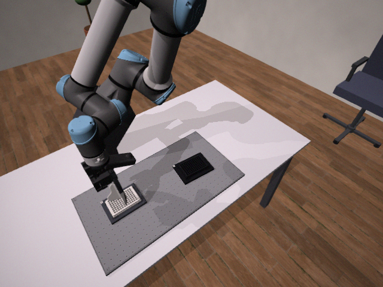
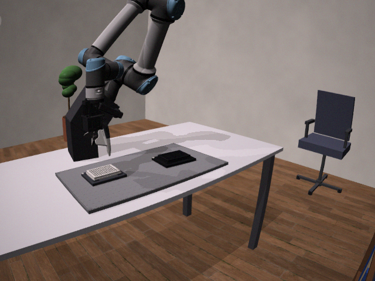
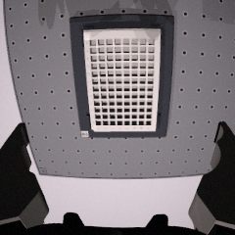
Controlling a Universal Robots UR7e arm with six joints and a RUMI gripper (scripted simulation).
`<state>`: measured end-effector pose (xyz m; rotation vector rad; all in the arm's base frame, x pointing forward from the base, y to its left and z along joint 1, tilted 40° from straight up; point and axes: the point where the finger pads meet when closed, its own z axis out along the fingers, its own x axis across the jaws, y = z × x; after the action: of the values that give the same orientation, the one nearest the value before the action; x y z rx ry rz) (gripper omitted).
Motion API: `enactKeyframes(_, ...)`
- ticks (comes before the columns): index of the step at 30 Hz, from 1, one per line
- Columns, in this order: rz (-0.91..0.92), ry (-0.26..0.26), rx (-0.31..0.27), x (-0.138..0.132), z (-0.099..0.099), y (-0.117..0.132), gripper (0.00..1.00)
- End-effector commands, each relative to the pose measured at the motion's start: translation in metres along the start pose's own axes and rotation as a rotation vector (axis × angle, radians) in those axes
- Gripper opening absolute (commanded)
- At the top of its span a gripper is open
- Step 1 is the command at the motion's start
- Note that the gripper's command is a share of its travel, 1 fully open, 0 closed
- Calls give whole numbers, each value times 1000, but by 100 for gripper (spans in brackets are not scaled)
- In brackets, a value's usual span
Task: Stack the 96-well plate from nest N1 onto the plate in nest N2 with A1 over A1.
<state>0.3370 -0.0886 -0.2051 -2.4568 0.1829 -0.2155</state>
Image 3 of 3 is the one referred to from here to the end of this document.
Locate dark grey rectangular frame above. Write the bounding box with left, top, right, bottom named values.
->
left=70, top=14, right=174, bottom=138

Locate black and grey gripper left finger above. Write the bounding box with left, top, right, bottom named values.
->
left=0, top=122, right=49, bottom=235

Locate grey perforated base plate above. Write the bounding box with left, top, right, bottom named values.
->
left=3, top=0, right=235, bottom=179

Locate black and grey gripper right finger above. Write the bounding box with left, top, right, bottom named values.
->
left=188, top=121, right=235, bottom=235

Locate white well plate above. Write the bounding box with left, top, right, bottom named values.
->
left=83, top=28, right=161, bottom=131

